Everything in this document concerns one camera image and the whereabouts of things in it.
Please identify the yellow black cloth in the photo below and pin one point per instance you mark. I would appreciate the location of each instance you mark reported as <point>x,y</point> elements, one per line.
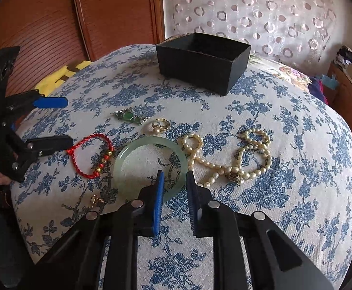
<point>53,81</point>

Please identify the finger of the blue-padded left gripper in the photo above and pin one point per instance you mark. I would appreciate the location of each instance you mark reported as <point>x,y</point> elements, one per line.
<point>50,103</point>

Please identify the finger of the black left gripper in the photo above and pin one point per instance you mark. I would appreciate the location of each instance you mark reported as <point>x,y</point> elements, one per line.
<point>49,145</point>

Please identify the sheer circle-patterned curtain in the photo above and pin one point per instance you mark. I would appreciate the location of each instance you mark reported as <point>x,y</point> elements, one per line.
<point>303,34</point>

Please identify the pale green jade bangle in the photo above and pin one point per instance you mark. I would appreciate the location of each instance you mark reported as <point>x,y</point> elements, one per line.
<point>134,167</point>

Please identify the pink floral quilted pillow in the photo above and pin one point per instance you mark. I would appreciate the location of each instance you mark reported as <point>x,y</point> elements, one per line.
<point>284,69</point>

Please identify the dark blue pillow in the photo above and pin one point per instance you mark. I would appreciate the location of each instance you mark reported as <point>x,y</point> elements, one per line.
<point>316,89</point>

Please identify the black jewelry box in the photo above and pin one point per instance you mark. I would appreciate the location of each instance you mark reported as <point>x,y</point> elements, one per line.
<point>203,62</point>

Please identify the blue floral white bedspread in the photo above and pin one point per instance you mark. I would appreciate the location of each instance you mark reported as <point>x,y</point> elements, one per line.
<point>307,191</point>

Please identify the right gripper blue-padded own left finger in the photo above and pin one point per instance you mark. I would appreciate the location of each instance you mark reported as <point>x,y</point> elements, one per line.
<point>148,223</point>

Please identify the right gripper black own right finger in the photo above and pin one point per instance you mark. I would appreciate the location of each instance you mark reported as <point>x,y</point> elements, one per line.
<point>202,216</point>

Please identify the small gold earring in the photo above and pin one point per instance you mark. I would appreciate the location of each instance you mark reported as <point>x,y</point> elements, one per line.
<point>96,201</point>

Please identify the wooden slatted headboard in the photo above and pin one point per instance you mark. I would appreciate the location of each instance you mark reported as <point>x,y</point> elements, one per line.
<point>54,33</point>

